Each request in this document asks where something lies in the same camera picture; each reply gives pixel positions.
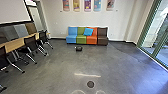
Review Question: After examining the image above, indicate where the green sofa seat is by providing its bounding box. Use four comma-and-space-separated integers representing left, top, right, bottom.
76, 27, 88, 45

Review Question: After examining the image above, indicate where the white door frame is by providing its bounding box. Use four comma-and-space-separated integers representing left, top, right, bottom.
27, 3, 48, 33

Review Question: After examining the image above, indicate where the green framed glass door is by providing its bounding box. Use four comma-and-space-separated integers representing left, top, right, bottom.
136, 0, 168, 71

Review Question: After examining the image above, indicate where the white projection screen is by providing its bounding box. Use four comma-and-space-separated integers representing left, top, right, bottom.
0, 0, 32, 25

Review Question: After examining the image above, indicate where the wall poster purple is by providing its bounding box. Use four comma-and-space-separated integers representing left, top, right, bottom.
83, 0, 92, 13

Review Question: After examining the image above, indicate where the blue square cushion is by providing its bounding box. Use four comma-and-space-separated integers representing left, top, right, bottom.
83, 27, 95, 37

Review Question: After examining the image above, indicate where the long wooden table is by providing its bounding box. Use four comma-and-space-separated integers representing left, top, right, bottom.
0, 31, 51, 54

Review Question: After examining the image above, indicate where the round dark floor cover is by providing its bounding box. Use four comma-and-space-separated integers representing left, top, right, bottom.
86, 80, 95, 89

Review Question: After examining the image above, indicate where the orange sofa seat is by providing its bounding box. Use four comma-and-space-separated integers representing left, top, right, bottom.
86, 27, 99, 45

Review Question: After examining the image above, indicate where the wall poster pale pink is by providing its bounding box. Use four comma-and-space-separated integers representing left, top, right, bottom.
106, 0, 116, 11

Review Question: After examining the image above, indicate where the brown wooden door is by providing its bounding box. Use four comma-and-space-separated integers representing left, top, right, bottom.
24, 21, 38, 35

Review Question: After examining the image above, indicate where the wall poster pink figure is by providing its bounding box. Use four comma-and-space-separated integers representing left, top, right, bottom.
62, 0, 71, 12

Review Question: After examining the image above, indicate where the blue sofa seat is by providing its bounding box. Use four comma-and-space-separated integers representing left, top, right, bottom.
65, 26, 79, 45

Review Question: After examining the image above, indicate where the grey frosted glass panel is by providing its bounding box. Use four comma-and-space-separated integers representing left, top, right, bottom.
0, 23, 30, 43

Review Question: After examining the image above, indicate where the wall poster yellow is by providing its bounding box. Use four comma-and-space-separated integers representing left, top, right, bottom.
72, 0, 81, 13

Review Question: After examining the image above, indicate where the black trash bag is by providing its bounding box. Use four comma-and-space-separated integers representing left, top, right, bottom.
74, 45, 83, 53

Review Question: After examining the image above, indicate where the wall poster light blue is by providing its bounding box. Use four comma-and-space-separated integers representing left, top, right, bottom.
93, 0, 102, 12

